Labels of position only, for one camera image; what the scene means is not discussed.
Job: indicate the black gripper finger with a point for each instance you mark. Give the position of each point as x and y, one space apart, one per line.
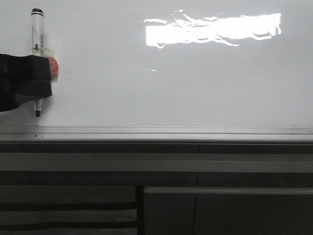
17 96
22 69

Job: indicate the white whiteboard marker black tip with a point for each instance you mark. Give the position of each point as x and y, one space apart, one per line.
37 32

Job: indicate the red round magnet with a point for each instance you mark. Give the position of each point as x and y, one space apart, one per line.
54 66

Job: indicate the white glossy whiteboard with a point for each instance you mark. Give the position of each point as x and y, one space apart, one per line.
224 63

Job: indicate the grey cabinet with drawers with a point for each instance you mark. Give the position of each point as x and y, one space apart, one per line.
155 203

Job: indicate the aluminium whiteboard tray rail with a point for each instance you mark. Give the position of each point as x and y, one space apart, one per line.
165 134

